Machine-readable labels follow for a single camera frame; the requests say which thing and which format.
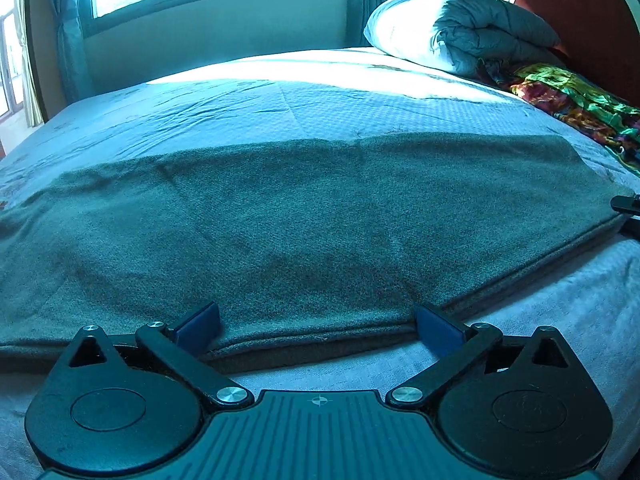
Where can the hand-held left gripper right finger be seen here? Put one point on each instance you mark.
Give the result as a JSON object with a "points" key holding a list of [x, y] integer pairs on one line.
{"points": [[436, 330]]}

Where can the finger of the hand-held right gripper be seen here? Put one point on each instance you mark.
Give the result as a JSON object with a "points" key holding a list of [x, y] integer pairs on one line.
{"points": [[625, 203]]}

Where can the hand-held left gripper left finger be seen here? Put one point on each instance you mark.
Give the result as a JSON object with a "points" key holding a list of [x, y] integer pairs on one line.
{"points": [[199, 327]]}

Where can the grey-green pants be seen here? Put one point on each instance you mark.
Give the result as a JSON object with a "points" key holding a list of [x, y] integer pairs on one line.
{"points": [[300, 240]]}

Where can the colourful patterned cloth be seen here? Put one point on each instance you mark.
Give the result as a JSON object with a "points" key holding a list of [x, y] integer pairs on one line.
{"points": [[575, 100]]}

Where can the red white arched headboard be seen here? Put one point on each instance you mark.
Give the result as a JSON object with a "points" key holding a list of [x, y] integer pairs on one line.
{"points": [[585, 5]]}

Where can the folded white grey duvet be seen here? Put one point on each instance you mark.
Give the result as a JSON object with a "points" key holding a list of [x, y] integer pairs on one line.
{"points": [[450, 30]]}

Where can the bed with pale sheet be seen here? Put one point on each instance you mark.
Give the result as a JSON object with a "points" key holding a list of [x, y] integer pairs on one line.
{"points": [[325, 100]]}

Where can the hallway window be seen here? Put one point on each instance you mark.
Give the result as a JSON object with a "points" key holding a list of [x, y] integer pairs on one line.
{"points": [[9, 65]]}

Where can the pale hallway curtain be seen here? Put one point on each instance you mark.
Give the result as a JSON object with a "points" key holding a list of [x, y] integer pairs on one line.
{"points": [[31, 50]]}

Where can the dark long curtain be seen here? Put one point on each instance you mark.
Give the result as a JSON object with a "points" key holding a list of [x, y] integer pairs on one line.
{"points": [[67, 30], [365, 0]]}

